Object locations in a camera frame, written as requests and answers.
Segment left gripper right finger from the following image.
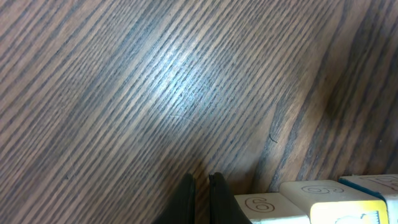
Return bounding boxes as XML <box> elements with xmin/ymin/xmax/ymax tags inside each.
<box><xmin>209</xmin><ymin>172</ymin><xmax>251</xmax><ymax>224</ymax></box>

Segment white block leaf drawing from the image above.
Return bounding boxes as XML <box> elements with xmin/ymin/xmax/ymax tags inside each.
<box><xmin>338</xmin><ymin>174</ymin><xmax>397</xmax><ymax>224</ymax></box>

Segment white block red side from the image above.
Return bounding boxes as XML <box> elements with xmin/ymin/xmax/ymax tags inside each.
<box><xmin>234</xmin><ymin>192</ymin><xmax>310</xmax><ymax>224</ymax></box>

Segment yellow top block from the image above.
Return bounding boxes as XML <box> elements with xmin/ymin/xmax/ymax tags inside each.
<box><xmin>279</xmin><ymin>180</ymin><xmax>389</xmax><ymax>224</ymax></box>

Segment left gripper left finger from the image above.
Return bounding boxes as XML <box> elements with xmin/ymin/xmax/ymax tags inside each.
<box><xmin>153</xmin><ymin>174</ymin><xmax>196</xmax><ymax>224</ymax></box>

